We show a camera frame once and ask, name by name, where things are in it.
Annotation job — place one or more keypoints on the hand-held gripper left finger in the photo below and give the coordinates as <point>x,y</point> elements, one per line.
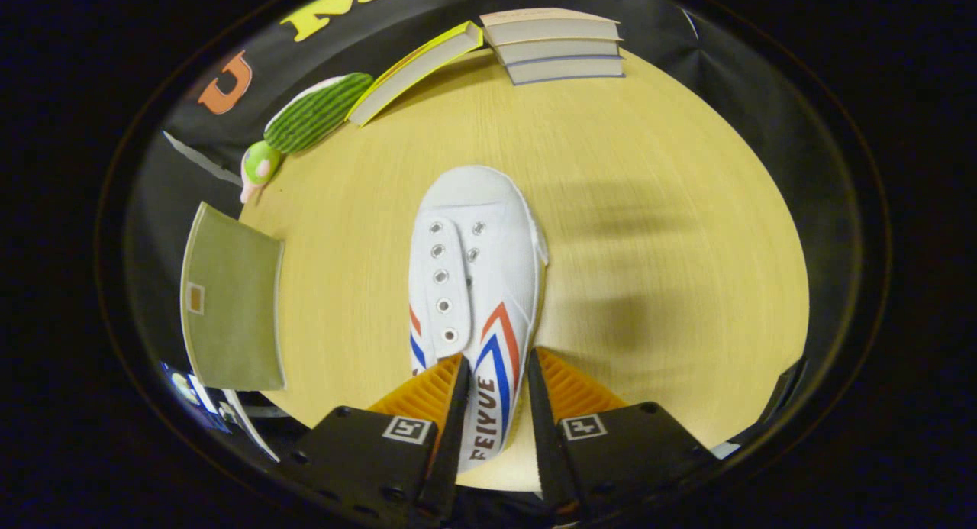
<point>454,437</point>

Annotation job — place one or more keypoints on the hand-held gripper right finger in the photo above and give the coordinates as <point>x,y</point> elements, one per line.
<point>543,445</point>

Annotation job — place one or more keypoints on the white canvas shoe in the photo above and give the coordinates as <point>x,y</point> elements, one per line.
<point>473,239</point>

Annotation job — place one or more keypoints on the pink and green plush toy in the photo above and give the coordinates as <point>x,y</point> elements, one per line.
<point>259,166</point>

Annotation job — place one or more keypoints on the green striped watermelon plush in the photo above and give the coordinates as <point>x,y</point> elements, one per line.
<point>317,113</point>

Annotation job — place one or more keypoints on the yellow book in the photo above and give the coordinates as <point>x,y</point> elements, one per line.
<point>412,71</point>

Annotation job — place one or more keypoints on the grey-blue cover book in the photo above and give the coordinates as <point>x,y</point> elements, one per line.
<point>569,69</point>

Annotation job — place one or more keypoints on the thin white book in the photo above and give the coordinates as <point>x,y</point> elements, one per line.
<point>561,50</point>

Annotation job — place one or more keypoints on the thick tan cover book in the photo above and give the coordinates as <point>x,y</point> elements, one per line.
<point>549,31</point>

